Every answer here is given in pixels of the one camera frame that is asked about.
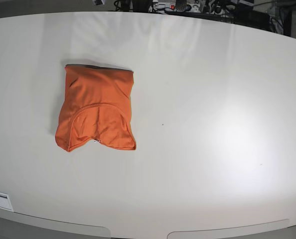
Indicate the orange T-shirt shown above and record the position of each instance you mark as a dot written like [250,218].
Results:
[97,106]

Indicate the white power strip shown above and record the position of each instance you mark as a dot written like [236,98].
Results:
[189,6]

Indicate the white label plate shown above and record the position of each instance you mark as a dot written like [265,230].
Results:
[5,202]

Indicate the background cable clutter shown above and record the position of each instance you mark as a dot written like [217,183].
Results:
[259,14]

